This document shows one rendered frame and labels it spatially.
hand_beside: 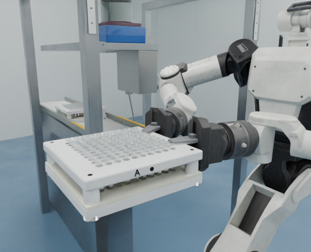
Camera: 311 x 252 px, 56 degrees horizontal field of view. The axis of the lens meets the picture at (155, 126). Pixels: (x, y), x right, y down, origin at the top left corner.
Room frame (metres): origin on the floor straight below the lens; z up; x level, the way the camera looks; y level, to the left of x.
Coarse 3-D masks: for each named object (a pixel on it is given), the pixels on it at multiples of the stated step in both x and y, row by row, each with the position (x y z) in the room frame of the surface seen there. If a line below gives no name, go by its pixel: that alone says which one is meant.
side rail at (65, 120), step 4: (40, 104) 2.08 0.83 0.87; (40, 108) 2.09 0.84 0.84; (44, 108) 1.99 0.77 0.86; (48, 108) 1.92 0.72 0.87; (48, 112) 1.91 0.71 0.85; (52, 112) 1.82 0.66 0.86; (56, 112) 1.79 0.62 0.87; (56, 116) 1.75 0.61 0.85; (60, 116) 1.68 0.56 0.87; (60, 120) 1.69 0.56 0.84; (64, 120) 1.62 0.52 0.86; (68, 120) 1.57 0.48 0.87; (68, 124) 1.57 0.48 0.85; (72, 124) 1.51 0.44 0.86; (76, 128) 1.46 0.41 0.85; (80, 128) 1.41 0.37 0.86; (80, 132) 1.41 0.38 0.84; (84, 132) 1.37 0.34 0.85
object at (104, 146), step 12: (120, 132) 0.65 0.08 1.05; (132, 132) 0.65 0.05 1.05; (84, 144) 0.56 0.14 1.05; (96, 144) 0.56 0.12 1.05; (108, 144) 0.56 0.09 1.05; (120, 144) 0.55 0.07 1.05; (132, 144) 0.58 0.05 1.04; (144, 144) 0.57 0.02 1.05; (156, 144) 0.57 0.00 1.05; (108, 156) 0.51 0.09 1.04; (120, 156) 0.50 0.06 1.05
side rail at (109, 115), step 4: (64, 96) 2.49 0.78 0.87; (68, 100) 2.40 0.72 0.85; (72, 100) 2.32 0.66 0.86; (76, 100) 2.27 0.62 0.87; (108, 112) 1.79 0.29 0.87; (108, 116) 1.77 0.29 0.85; (112, 116) 1.72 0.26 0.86; (116, 116) 1.68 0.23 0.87; (116, 120) 1.68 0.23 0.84; (120, 120) 1.64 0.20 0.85; (124, 120) 1.60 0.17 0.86; (124, 124) 1.60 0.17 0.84; (128, 124) 1.56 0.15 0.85; (132, 124) 1.52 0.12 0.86; (136, 124) 1.49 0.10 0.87
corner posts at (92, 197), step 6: (48, 156) 0.59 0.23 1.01; (48, 162) 0.59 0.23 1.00; (54, 162) 0.59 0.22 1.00; (192, 162) 0.53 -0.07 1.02; (186, 168) 0.54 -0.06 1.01; (192, 168) 0.53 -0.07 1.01; (84, 192) 0.42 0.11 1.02; (90, 192) 0.41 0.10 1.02; (96, 192) 0.42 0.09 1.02; (84, 198) 0.42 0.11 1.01; (90, 198) 0.41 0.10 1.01; (96, 198) 0.42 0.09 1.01; (90, 204) 0.41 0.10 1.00
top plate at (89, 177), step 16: (128, 128) 0.72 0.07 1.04; (48, 144) 0.59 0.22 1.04; (64, 144) 0.59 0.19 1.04; (64, 160) 0.49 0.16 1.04; (80, 160) 0.49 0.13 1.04; (112, 160) 0.49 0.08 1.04; (128, 160) 0.49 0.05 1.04; (144, 160) 0.49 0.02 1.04; (160, 160) 0.49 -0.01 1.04; (176, 160) 0.51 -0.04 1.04; (192, 160) 0.53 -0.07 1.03; (80, 176) 0.42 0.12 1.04; (96, 176) 0.42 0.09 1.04; (112, 176) 0.43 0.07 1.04; (128, 176) 0.45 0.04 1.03
